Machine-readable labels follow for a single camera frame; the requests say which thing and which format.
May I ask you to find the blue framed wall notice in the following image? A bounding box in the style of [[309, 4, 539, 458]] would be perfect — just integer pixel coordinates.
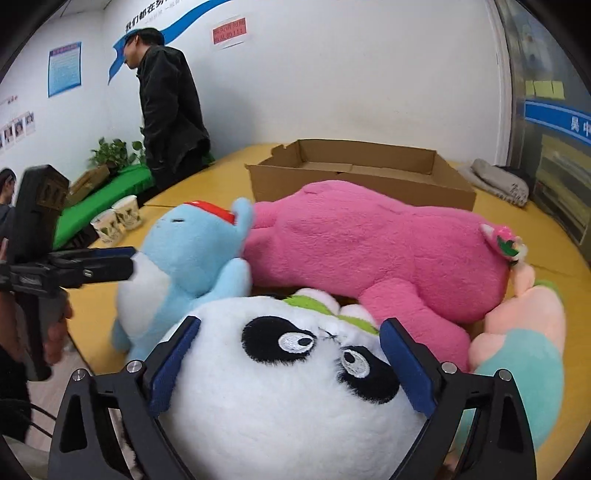
[[47, 41, 83, 99]]

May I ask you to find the green mat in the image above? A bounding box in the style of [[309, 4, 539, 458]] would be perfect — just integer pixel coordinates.
[[53, 150, 216, 250]]

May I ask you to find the pink bear plush toy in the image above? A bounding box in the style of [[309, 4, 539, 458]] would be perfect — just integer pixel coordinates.
[[242, 180, 529, 373]]

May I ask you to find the black cable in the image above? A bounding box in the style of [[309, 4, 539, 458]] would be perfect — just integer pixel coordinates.
[[25, 402, 57, 440]]

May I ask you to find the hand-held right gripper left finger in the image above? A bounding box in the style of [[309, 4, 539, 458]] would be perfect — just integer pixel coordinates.
[[48, 316, 201, 480]]

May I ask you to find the glass door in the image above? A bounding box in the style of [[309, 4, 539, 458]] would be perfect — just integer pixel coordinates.
[[496, 0, 591, 252]]

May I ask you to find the grey folded cloth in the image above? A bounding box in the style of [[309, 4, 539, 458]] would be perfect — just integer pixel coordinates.
[[457, 158, 530, 208]]

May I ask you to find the person's left hand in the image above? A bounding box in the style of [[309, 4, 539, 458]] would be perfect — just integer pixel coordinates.
[[41, 298, 75, 366]]

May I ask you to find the white panda plush toy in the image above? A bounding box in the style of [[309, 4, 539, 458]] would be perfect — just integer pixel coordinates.
[[119, 287, 428, 480]]

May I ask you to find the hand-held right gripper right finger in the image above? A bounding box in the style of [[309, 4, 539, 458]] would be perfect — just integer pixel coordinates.
[[379, 318, 539, 480]]

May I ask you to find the blue door sign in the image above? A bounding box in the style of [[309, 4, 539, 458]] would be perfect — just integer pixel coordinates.
[[524, 99, 591, 145]]

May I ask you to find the brown cardboard box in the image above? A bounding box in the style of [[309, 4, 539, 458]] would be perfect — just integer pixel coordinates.
[[245, 138, 477, 213]]

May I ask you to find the pastel pink teal plush toy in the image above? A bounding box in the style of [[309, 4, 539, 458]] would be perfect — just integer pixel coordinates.
[[455, 263, 568, 462]]

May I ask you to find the small cardboard box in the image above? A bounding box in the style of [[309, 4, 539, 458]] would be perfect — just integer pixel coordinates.
[[65, 165, 110, 208]]

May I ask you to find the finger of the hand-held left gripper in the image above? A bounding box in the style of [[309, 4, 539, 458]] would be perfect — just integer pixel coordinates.
[[53, 246, 138, 262], [58, 257, 136, 289]]

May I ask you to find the red wall notice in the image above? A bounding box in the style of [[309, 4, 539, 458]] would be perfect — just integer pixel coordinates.
[[211, 17, 247, 49]]

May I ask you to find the light blue plush toy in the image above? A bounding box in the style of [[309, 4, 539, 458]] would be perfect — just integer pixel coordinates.
[[110, 198, 254, 365]]

